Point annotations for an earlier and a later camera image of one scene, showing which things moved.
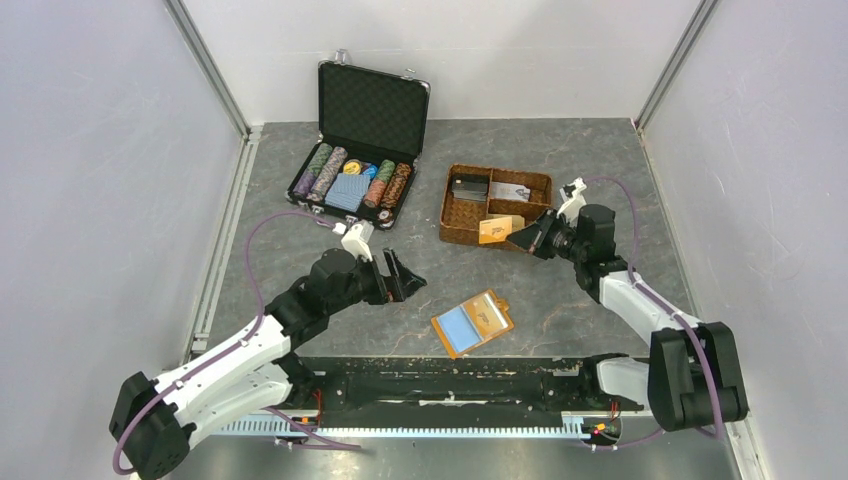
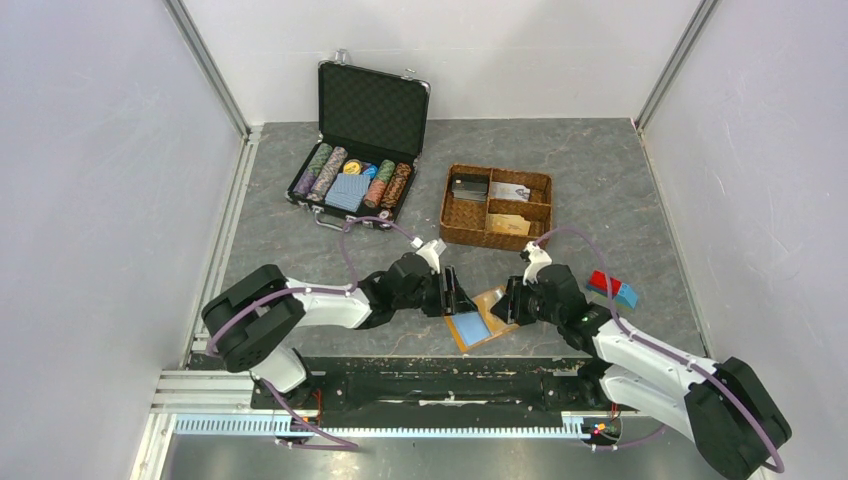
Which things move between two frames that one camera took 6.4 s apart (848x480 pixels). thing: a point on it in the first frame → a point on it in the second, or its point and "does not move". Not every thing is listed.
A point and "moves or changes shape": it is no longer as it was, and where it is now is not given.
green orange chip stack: [378, 186] does not move
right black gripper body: [560, 240] → [533, 307]
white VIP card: [510, 191] does not move
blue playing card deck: [348, 191] does not move
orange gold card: [494, 230] moves or changes shape
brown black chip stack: [396, 185] does not move
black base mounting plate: [454, 387] does not move
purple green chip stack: [312, 169] does not move
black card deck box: [470, 187] does not move
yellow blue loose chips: [356, 167] does not move
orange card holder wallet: [472, 323] moves or changes shape
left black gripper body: [372, 286] → [433, 295]
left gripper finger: [404, 281] → [456, 299]
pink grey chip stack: [328, 174] does not move
